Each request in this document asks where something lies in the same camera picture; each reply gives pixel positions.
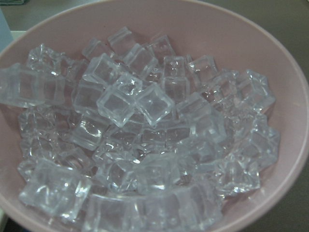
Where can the pink bowl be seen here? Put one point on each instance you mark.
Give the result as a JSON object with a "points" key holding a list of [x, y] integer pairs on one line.
{"points": [[199, 28]]}

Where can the clear ice cubes pile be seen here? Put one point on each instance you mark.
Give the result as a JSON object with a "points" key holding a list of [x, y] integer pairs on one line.
{"points": [[134, 138]]}

